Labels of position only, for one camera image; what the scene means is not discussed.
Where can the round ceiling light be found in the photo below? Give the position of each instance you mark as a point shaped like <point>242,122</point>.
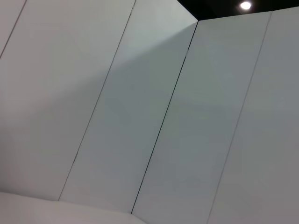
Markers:
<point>245,5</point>

